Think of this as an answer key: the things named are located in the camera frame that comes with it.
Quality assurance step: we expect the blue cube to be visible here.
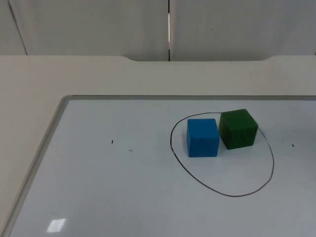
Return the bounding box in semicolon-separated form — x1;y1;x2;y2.
186;118;220;158

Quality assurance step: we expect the green cube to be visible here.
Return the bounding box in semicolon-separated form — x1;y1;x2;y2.
218;109;259;150

